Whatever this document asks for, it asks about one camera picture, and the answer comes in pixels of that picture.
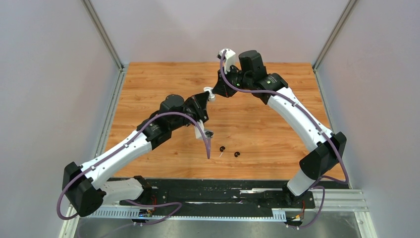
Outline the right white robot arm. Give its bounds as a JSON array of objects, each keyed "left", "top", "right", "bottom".
[{"left": 212, "top": 48, "right": 347, "bottom": 207}]

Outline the left aluminium corner post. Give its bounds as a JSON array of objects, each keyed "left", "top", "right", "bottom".
[{"left": 81, "top": 0, "right": 124, "bottom": 71}]

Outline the aluminium frame rail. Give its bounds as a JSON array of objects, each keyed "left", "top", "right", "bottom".
[{"left": 57, "top": 184, "right": 378, "bottom": 238}]

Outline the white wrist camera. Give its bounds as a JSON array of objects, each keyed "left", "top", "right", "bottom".
[
  {"left": 194, "top": 120, "right": 214, "bottom": 141},
  {"left": 218, "top": 48, "right": 236, "bottom": 74}
]

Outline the white slotted cable duct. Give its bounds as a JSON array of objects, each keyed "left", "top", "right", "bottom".
[{"left": 88, "top": 209, "right": 287, "bottom": 222}]

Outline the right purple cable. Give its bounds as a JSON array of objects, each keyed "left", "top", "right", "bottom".
[{"left": 219, "top": 49, "right": 350, "bottom": 230}]

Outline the white earbud charging case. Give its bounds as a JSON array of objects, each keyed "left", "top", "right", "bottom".
[{"left": 203, "top": 87, "right": 215, "bottom": 102}]

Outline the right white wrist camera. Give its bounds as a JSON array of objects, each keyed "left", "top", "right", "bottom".
[{"left": 218, "top": 48, "right": 236, "bottom": 74}]

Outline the aluminium corner post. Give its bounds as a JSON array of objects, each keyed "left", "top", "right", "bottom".
[
  {"left": 81, "top": 0, "right": 124, "bottom": 71},
  {"left": 312, "top": 0, "right": 359, "bottom": 72}
]

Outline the right aluminium corner post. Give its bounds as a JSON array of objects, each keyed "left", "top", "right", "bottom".
[{"left": 312, "top": 0, "right": 359, "bottom": 72}]

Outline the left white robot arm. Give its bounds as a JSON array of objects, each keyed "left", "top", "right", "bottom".
[{"left": 56, "top": 90, "right": 215, "bottom": 220}]

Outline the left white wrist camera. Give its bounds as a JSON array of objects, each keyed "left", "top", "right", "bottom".
[{"left": 194, "top": 120, "right": 214, "bottom": 141}]

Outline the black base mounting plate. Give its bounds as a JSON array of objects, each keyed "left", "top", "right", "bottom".
[{"left": 134, "top": 178, "right": 315, "bottom": 216}]

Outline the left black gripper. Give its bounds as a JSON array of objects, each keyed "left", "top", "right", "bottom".
[{"left": 169, "top": 90, "right": 209, "bottom": 130}]

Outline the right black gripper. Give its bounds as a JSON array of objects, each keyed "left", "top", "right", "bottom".
[{"left": 213, "top": 64, "right": 253, "bottom": 98}]

